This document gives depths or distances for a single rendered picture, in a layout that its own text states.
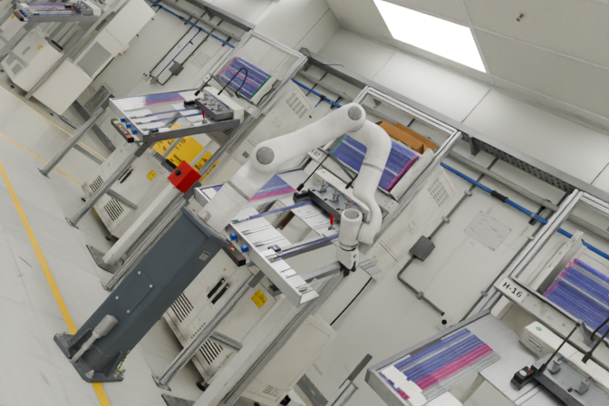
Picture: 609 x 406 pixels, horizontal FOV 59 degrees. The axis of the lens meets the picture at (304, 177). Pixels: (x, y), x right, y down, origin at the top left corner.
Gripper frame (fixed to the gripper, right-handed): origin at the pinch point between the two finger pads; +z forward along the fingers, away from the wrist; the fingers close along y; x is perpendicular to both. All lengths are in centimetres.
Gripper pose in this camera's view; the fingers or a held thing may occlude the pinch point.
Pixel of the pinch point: (344, 271)
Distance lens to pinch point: 237.7
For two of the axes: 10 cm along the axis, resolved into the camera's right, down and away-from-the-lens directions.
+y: -6.1, -4.8, 6.3
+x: -7.9, 3.2, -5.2
